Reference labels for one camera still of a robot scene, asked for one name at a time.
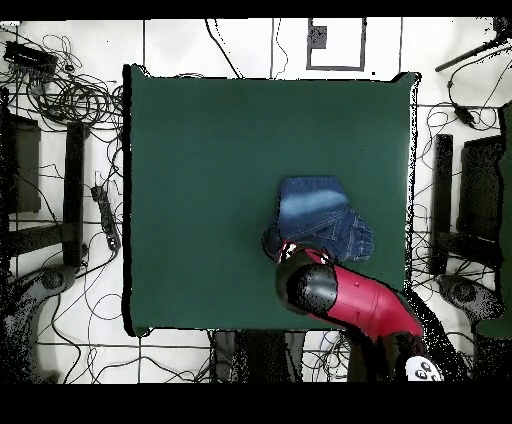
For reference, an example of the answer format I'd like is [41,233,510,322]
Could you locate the blue denim jeans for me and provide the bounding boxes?
[261,175,376,265]

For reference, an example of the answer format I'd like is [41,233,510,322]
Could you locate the black flat panel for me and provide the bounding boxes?
[0,111,42,215]
[456,134,506,243]

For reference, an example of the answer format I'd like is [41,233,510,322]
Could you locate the black upright bar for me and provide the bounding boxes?
[62,120,90,268]
[428,133,455,276]

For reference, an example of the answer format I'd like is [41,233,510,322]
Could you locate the dark green table cloth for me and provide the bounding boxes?
[122,63,421,337]

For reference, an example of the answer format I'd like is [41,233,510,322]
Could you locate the black wheeled stand base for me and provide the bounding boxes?
[0,263,79,383]
[436,272,506,325]

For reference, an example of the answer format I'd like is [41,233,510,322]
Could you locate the green cloth sheet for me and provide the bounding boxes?
[475,101,512,340]

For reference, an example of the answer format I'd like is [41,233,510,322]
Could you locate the black power adapter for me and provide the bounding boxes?
[452,104,477,129]

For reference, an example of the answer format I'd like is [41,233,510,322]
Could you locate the black power strip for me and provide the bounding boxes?
[90,184,122,252]

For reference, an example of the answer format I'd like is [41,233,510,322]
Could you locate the small grey square patch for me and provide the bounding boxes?
[310,25,329,50]

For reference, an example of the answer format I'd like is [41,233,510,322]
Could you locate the black rod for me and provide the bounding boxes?
[434,33,512,74]

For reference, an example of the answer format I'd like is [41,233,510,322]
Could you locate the black electronics box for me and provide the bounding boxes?
[3,40,60,75]

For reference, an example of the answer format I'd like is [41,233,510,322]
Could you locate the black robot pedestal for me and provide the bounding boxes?
[209,329,307,383]

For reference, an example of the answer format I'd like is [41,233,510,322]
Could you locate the tangled black cables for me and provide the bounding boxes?
[23,33,124,129]

